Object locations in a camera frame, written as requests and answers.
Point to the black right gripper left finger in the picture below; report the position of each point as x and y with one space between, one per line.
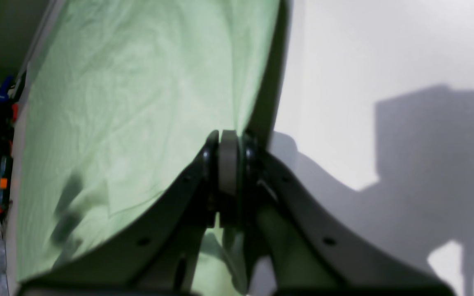
153 256

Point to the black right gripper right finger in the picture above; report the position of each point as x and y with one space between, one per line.
313 254

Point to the light green T-shirt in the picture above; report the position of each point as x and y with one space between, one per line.
122 96

